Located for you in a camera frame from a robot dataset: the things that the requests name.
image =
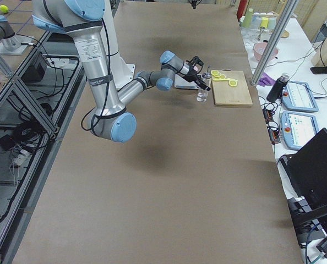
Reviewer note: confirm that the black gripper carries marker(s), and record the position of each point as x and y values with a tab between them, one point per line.
191	75

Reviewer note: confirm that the glass sauce bottle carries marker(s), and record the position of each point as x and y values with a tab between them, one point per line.
204	90

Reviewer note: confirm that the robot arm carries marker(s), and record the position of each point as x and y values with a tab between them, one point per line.
83	22

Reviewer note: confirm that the digital kitchen scale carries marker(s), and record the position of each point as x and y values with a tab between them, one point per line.
180	83

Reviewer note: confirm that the green cup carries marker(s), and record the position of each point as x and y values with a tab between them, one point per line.
247	18

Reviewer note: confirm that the yellow cup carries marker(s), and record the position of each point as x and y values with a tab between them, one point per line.
264	23

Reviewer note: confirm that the yellow plastic knife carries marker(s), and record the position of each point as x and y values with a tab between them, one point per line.
228	79

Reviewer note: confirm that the lemon slice lower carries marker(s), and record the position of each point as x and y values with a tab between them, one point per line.
222	76

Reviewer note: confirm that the bamboo cutting board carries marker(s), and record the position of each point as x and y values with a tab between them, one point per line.
227	96

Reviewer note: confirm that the lemon slice front pair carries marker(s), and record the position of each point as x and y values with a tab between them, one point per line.
233	82

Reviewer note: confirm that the purple glove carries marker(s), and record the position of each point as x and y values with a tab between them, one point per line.
266	80

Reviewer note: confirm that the pink bowl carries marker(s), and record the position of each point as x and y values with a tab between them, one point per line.
259	48

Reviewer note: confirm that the black water bottle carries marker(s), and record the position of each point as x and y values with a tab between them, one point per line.
277	88

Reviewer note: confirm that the far teach pendant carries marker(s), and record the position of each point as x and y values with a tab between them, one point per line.
297	96

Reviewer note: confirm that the teach pendant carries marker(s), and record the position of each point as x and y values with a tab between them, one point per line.
297	128
297	96

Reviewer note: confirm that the near teach pendant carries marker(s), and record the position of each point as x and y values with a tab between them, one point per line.
297	128

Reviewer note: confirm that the black laptop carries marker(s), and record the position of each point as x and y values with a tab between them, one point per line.
307	171

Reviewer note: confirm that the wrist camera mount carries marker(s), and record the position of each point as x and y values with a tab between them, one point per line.
196	63

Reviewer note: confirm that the white camera mast base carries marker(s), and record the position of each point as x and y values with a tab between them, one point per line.
122	72

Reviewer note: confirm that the aluminium frame post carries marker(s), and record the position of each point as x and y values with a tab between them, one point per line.
284	18

